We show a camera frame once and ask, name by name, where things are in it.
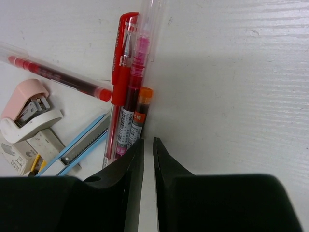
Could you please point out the red ink clear pen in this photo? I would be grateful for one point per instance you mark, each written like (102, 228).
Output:
(20, 59)

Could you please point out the yellow black small cutter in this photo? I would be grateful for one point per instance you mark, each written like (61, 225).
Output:
(38, 165)

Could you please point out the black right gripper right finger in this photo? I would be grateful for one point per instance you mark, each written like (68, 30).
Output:
(167, 170)

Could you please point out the blue utility knife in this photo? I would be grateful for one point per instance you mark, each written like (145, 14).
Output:
(79, 148)

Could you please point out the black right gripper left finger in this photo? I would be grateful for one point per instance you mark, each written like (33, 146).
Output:
(115, 200)

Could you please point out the pink white mini stapler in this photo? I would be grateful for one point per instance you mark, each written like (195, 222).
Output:
(27, 112)

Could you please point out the white staple box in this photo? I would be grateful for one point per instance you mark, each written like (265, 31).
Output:
(21, 155)

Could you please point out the orange cap refill pen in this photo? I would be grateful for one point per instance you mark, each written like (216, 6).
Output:
(140, 115)

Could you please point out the red gel pen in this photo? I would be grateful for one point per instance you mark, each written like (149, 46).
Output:
(121, 66)

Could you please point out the pink ink clear pen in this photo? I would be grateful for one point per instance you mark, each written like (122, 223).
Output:
(147, 26)

